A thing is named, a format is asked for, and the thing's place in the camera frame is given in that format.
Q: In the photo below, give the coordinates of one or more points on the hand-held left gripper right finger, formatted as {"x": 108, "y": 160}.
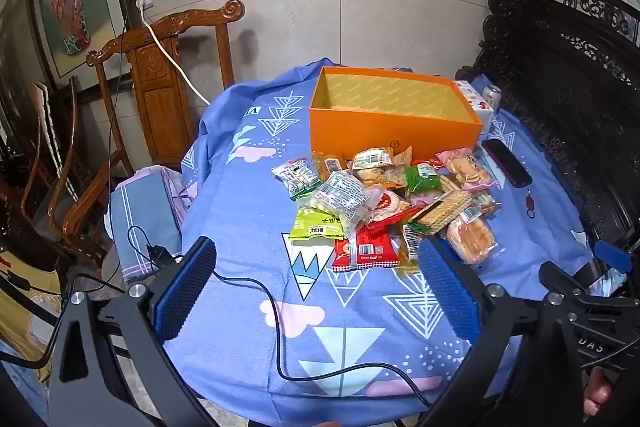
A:
{"x": 450, "y": 287}

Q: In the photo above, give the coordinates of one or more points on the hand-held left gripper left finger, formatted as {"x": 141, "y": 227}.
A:
{"x": 185, "y": 287}

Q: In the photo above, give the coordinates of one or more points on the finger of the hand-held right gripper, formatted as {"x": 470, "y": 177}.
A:
{"x": 612, "y": 255}
{"x": 560, "y": 279}

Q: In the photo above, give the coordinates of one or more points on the clear packet of white balls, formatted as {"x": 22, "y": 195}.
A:
{"x": 345, "y": 194}

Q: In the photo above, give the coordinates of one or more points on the orange cardboard box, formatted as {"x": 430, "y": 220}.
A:
{"x": 390, "y": 132}

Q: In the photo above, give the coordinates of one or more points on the person's right hand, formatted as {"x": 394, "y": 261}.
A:
{"x": 597, "y": 392}

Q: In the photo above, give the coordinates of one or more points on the clear packet of bread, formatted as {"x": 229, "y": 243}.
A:
{"x": 470, "y": 239}

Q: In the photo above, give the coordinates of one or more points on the yellow snack packet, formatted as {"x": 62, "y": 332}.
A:
{"x": 411, "y": 242}

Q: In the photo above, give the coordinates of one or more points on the clear packet of square crackers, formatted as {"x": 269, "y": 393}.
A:
{"x": 445, "y": 209}

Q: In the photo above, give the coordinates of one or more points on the small red key fob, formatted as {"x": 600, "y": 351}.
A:
{"x": 530, "y": 207}

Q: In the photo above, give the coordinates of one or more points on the folded blue striped cloth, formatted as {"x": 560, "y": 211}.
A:
{"x": 145, "y": 217}

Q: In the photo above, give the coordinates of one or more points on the blue patterned tablecloth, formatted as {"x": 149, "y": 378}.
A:
{"x": 250, "y": 217}

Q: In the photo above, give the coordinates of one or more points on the round red white snack packet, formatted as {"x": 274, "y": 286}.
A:
{"x": 390, "y": 204}

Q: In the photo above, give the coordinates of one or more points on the dark green snack packet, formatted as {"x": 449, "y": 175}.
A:
{"x": 425, "y": 179}

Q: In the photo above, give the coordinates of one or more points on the pink packet of round cookies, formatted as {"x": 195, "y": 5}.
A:
{"x": 467, "y": 169}

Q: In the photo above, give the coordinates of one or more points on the black phone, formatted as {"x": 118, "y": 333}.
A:
{"x": 507, "y": 163}

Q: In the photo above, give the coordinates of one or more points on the tan snack packet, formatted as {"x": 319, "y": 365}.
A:
{"x": 402, "y": 159}

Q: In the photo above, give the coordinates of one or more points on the wooden armchair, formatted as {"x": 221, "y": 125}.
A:
{"x": 75, "y": 202}

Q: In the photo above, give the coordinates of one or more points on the light green snack packet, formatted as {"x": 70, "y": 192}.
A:
{"x": 315, "y": 227}

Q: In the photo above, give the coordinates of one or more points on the clear packet with yellow label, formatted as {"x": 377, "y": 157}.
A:
{"x": 372, "y": 157}

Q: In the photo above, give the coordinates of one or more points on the green-edged clear snack packet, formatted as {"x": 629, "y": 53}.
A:
{"x": 297, "y": 177}

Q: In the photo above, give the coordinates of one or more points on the yellowish cushion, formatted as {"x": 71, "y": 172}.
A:
{"x": 25, "y": 322}

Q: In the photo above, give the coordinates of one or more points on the orange snack packet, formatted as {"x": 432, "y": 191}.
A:
{"x": 332, "y": 166}

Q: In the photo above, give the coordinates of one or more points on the carved wooden chair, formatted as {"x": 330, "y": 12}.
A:
{"x": 160, "y": 107}

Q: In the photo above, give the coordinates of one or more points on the dark carved wooden bench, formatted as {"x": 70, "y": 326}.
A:
{"x": 550, "y": 82}

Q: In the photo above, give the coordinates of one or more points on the white red small box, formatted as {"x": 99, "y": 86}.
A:
{"x": 470, "y": 94}

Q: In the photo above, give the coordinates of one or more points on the white drink can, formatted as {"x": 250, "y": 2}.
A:
{"x": 491, "y": 97}

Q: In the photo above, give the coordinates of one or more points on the leaning white black board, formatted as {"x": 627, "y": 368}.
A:
{"x": 47, "y": 122}

